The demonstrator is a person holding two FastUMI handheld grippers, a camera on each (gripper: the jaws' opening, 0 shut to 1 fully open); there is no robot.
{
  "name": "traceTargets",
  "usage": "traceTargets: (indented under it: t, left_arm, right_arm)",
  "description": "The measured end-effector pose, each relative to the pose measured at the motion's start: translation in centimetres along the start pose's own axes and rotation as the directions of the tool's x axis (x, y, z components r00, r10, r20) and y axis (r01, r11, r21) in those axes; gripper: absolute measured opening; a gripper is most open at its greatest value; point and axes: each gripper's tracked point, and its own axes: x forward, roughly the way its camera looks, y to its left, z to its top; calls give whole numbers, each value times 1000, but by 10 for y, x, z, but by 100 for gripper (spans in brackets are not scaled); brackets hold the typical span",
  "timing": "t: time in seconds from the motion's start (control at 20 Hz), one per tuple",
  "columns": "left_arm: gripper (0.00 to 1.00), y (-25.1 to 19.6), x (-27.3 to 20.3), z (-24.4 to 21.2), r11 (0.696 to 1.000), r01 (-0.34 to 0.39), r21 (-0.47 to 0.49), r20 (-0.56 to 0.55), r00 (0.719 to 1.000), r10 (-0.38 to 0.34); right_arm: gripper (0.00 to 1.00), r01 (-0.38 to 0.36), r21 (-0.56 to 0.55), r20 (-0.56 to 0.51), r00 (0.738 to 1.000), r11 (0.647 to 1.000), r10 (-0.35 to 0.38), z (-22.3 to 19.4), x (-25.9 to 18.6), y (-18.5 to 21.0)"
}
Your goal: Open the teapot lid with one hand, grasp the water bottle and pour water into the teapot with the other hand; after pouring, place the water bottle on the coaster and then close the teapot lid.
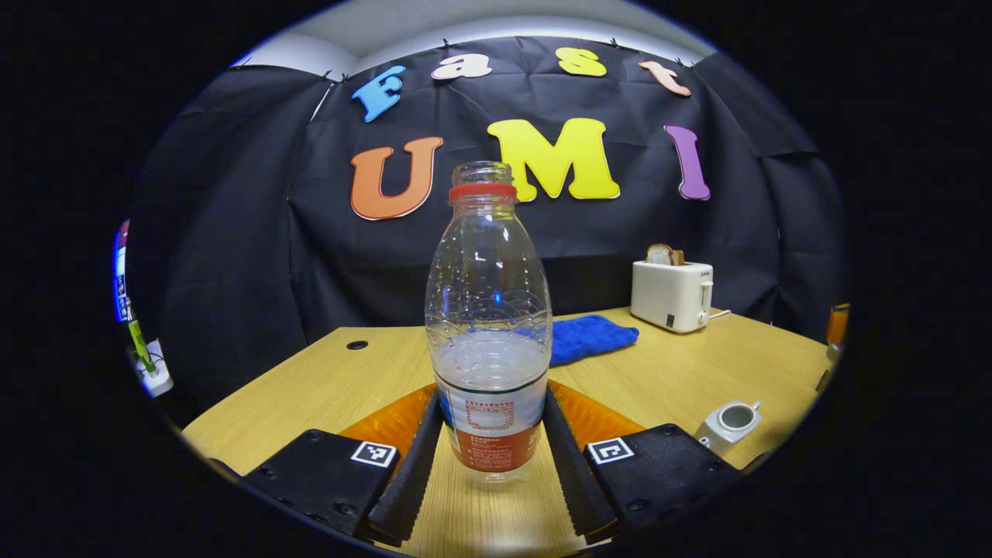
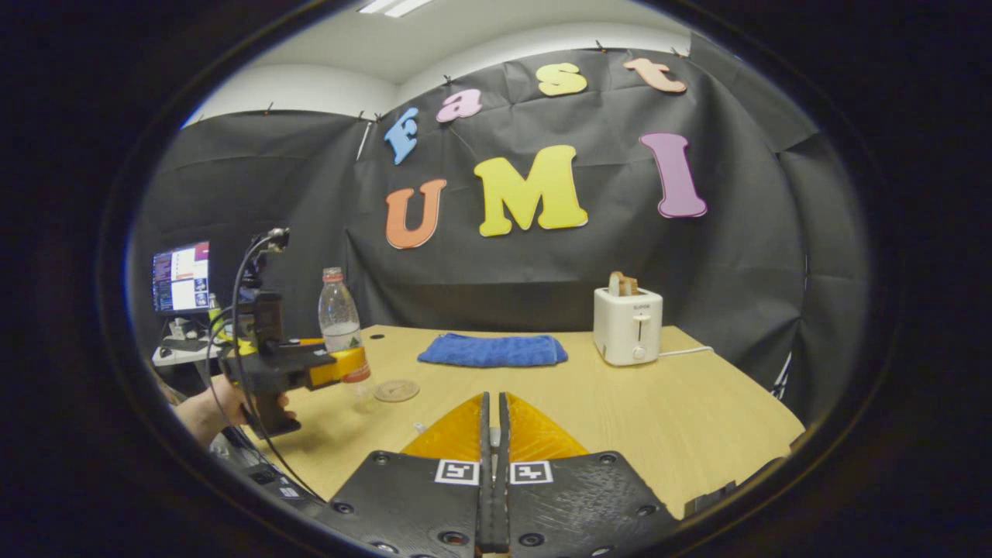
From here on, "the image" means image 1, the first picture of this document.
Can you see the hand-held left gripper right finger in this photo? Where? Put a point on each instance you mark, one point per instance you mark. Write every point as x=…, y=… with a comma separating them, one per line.
x=570, y=465

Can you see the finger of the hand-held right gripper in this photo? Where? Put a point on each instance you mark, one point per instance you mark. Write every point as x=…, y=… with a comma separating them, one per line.
x=838, y=325

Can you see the white toaster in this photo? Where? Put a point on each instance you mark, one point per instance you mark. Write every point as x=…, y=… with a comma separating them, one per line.
x=666, y=298

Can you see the bread slice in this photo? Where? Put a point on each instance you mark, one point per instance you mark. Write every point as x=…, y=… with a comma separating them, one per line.
x=660, y=254

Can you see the white ceramic teacup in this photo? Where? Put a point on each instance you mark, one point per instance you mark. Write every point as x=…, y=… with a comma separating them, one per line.
x=725, y=426

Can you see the white teacup lid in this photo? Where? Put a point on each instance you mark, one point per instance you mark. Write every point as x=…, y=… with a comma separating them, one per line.
x=834, y=353

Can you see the clear plastic water bottle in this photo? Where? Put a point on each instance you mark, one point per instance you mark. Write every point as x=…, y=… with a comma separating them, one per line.
x=488, y=310

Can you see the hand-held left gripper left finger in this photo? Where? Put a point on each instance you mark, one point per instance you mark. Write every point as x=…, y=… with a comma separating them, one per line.
x=415, y=473

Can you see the blue towel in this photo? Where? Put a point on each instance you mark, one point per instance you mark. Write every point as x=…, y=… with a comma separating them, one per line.
x=593, y=339

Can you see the green bottle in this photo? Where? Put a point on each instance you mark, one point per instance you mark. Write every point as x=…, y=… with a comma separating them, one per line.
x=141, y=349

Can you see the white side table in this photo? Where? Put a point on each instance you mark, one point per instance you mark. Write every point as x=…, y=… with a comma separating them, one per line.
x=159, y=380

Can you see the computer monitor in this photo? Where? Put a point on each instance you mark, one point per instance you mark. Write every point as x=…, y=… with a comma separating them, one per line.
x=122, y=279

